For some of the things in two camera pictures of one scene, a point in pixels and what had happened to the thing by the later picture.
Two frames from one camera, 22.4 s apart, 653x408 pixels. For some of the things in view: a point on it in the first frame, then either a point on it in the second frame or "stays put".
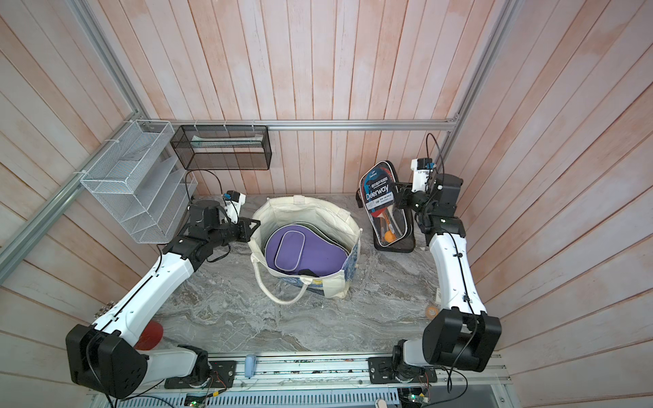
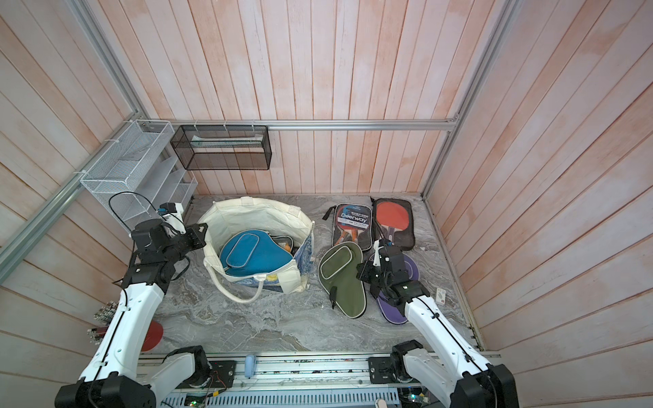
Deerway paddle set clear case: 377,195 to 351,223
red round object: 150,337 stays put
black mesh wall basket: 223,147 stays put
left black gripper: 246,231 to 197,236
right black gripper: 402,201 to 365,272
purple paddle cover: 292,248 to 391,312
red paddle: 393,233 stays put
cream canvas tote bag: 277,211 to 228,216
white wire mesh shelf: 138,179 stays put
